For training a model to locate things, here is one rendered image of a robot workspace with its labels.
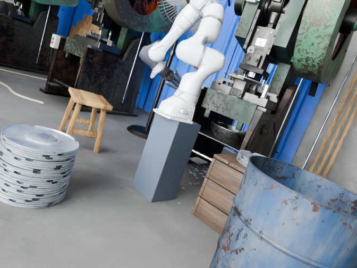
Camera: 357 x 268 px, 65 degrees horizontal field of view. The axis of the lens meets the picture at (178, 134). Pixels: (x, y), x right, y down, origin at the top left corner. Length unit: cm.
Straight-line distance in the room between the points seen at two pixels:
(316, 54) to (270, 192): 119
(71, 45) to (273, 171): 256
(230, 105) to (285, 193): 126
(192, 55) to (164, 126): 38
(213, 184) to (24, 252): 86
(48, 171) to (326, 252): 95
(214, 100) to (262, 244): 135
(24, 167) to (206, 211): 86
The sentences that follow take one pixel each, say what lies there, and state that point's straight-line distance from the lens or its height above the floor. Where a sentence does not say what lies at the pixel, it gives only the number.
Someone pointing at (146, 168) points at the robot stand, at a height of 14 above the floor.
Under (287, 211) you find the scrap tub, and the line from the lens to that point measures 82.
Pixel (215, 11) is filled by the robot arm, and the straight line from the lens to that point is 156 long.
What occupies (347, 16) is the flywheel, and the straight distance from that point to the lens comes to 214.
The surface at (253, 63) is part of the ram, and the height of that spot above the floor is 91.
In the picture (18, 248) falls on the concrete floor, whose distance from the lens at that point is 106.
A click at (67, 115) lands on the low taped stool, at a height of 14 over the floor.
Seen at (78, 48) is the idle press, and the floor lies 57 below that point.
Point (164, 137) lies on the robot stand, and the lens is 143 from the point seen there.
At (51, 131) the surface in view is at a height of 24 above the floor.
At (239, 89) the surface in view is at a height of 71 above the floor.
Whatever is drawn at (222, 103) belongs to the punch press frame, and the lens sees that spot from 202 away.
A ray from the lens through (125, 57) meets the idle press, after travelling 325.
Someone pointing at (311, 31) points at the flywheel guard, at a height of 113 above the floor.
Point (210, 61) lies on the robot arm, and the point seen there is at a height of 77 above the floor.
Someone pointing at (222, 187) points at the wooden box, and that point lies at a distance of 142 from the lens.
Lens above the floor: 66
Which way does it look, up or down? 11 degrees down
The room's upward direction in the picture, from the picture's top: 20 degrees clockwise
